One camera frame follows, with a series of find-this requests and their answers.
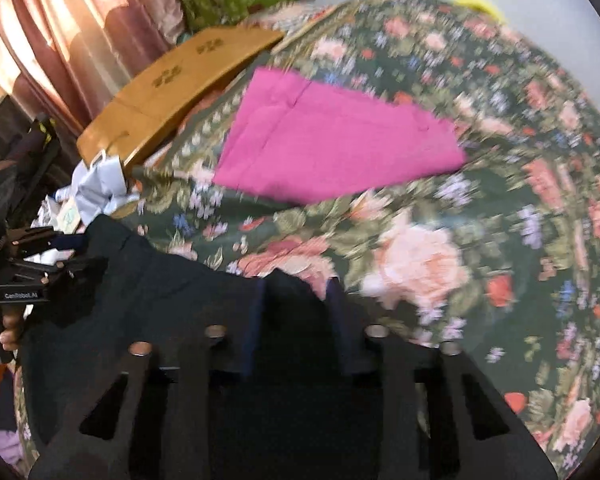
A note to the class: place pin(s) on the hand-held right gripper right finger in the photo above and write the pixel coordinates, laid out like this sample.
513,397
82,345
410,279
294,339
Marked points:
338,325

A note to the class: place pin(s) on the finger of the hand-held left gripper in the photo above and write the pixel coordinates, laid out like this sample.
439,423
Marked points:
77,270
32,237

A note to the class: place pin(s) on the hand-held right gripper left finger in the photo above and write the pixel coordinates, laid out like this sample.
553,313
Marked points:
254,330

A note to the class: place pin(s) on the black pants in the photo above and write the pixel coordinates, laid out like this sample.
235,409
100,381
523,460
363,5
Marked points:
180,285

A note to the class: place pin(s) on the pink pants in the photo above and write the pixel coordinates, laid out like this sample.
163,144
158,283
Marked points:
330,145

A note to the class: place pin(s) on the person's left hand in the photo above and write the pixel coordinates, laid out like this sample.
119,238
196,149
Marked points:
10,335

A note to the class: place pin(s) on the dark object with yellow tag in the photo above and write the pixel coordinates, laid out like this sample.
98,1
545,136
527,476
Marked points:
20,160

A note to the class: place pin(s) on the white crumpled cloth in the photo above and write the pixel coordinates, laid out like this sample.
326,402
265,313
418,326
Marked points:
100,185

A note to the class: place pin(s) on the lilac cloth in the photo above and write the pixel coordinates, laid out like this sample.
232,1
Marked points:
7,447

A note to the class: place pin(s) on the floral blanket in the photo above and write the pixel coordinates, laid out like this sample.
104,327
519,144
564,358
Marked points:
480,210

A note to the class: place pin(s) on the pink curtain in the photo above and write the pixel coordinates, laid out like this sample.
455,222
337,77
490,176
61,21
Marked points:
55,25

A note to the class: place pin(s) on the wooden board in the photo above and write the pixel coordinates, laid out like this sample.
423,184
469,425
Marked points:
180,75

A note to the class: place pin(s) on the yellow plush item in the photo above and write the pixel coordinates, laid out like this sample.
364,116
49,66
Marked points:
477,5

